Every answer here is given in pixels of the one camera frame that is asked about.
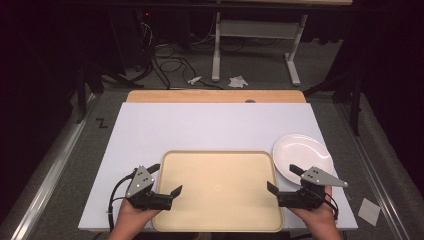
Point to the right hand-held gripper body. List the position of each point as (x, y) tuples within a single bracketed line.
[(315, 178)]

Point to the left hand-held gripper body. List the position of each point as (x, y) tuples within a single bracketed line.
[(140, 181)]

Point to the white round plate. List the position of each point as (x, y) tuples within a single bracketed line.
[(300, 150)]

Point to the beige plastic tray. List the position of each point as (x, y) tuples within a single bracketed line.
[(216, 200)]

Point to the person's left hand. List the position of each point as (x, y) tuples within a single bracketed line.
[(133, 218)]

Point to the person's right hand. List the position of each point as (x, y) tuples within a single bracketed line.
[(318, 216)]

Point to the white board table cover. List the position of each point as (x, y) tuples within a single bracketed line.
[(200, 126)]

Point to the flat white paper sheet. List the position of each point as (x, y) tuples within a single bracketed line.
[(369, 212)]

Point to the grey round table cap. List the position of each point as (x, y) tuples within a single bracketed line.
[(250, 101)]

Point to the black metal stand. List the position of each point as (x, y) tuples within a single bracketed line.
[(81, 96), (356, 106)]

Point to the small crumpled white paper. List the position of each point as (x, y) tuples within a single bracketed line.
[(194, 80)]

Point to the dark computer tower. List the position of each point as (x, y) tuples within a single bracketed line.
[(145, 33)]

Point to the metal floor rail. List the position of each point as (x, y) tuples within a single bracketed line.
[(50, 181), (371, 173)]

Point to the white metal desk frame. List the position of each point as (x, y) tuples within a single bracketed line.
[(256, 29)]

